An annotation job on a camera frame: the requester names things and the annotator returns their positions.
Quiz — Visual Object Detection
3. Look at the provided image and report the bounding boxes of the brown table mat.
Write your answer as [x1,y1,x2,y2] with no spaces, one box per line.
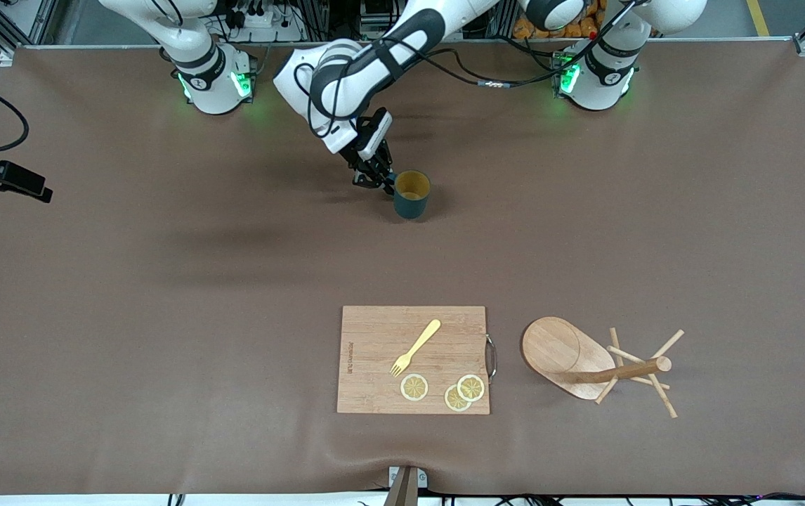
[0,41,805,496]

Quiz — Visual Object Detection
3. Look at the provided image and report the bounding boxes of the wooden mug rack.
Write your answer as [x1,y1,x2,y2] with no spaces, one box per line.
[521,316,686,420]

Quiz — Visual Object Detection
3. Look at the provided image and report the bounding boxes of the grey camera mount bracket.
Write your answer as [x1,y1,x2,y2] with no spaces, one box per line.
[383,465,428,506]

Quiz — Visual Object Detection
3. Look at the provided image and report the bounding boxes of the bamboo cutting board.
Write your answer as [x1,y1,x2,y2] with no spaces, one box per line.
[336,305,491,415]

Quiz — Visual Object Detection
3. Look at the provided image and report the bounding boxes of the orange snack packets pile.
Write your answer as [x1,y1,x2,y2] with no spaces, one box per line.
[513,14,603,39]

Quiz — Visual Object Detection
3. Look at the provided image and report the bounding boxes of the white power strip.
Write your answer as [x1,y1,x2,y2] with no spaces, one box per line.
[223,0,305,43]

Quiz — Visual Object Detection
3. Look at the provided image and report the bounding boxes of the dark green cup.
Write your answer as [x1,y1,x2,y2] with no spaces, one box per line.
[385,169,432,220]

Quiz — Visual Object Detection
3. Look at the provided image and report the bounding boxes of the yellow plastic fork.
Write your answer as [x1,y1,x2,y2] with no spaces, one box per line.
[390,319,442,378]

